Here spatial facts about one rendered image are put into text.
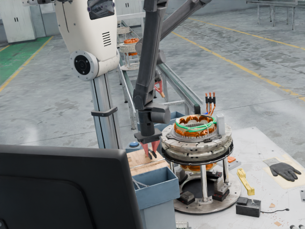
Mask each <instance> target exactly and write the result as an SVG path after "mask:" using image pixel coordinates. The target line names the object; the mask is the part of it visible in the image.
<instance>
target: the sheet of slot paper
mask: <svg viewBox="0 0 305 229"><path fill-rule="evenodd" d="M281 156H282V157H283V158H284V160H281V159H279V158H278V157H277V156H276V157H271V158H276V159H277V160H279V161H280V162H284V163H287V164H289V165H291V166H293V167H294V168H295V169H297V170H298V171H300V172H301V175H299V174H297V173H296V172H295V174H296V175H297V177H298V179H295V181H294V182H292V181H288V180H286V179H285V178H283V177H282V176H280V175H279V174H278V176H273V175H272V173H271V170H270V167H264V168H262V169H263V170H264V171H265V172H266V173H267V174H268V175H269V176H270V177H271V178H272V179H273V180H274V181H275V182H276V183H277V184H278V185H279V186H280V187H282V188H283V189H289V188H293V187H298V186H303V185H305V172H304V171H303V170H305V169H303V168H302V167H301V166H299V165H298V164H297V163H296V162H295V161H293V160H292V159H291V158H290V157H289V156H288V155H287V154H284V155H281ZM271 158H268V159H271Z"/></svg>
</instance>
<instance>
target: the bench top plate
mask: <svg viewBox="0 0 305 229"><path fill-rule="evenodd" d="M231 132H232V133H231V136H232V139H233V144H234V150H233V152H232V153H231V154H230V155H229V156H230V157H231V156H232V157H234V158H236V160H238V161H241V165H239V166H238V167H236V168H234V169H232V170H230V171H228V172H229V173H230V174H232V175H234V176H235V177H236V178H237V179H238V180H239V181H240V183H241V195H240V197H247V198H248V199H256V200H261V211H263V212H274V211H276V210H284V209H286V208H288V209H290V210H289V211H286V210H284V211H276V212H274V213H263V212H260V216H259V218H258V217H251V216H246V215H240V214H236V202H237V201H236V202H235V203H233V204H232V205H230V206H229V207H227V208H225V209H222V210H219V211H216V212H211V213H202V214H196V213H187V212H183V211H180V210H177V209H174V211H175V220H179V221H184V220H187V222H188V223H189V227H192V229H290V226H291V225H294V226H296V227H297V228H299V225H300V224H301V225H303V226H305V203H304V202H301V197H300V190H305V185H303V186H298V187H293V188H289V189H283V188H282V187H280V186H279V185H278V184H277V183H276V182H275V181H274V180H273V179H272V178H271V177H270V176H269V175H268V174H267V173H266V172H265V171H264V170H263V169H262V168H264V167H269V166H268V165H267V164H266V163H265V162H263V161H264V160H266V159H268V158H271V157H276V156H277V157H278V158H279V159H281V160H284V158H283V157H282V156H281V155H284V154H287V153H286V152H285V151H284V150H283V149H281V148H280V147H279V146H278V145H277V144H275V143H274V142H273V141H272V140H271V139H269V138H268V137H267V136H266V135H264V134H263V133H262V132H261V131H260V130H258V129H257V128H256V127H250V128H244V129H237V130H232V131H231ZM287 155H288V154H287ZM288 156H289V157H290V158H291V159H292V160H293V161H295V162H296V163H297V164H298V165H299V166H301V167H302V168H303V169H305V168H304V167H303V166H302V165H300V164H299V163H298V162H297V161H296V160H294V159H293V158H292V157H291V156H290V155H288ZM239 168H243V170H244V172H245V173H246V178H245V179H246V180H247V182H248V184H249V185H250V186H251V187H254V189H255V195H251V196H248V195H247V190H246V188H245V187H244V185H243V183H242V182H241V180H240V179H239V177H238V175H237V174H236V173H237V169H239ZM271 203H273V204H274V205H275V207H269V206H270V205H271ZM276 221H278V222H279V223H280V224H282V225H280V226H277V225H276V224H274V222H276ZM287 223H288V224H287ZM299 229H300V228H299Z"/></svg>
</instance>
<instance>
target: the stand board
mask: <svg viewBox="0 0 305 229"><path fill-rule="evenodd" d="M156 155H157V158H155V157H154V156H153V155H152V160H150V158H149V157H145V151H144V149H142V150H138V151H134V152H131V153H127V157H131V159H132V161H131V162H129V167H130V168H131V167H134V166H138V165H141V164H145V163H149V162H153V161H156V160H159V159H163V157H162V156H161V155H160V154H159V153H158V152H157V151H156ZM165 166H168V167H169V169H170V165H169V164H168V163H167V161H165V162H162V163H159V164H155V165H151V166H148V167H144V168H141V169H137V170H133V171H131V175H132V176H133V175H137V174H141V173H144V172H148V171H151V170H154V169H159V168H162V167H165Z"/></svg>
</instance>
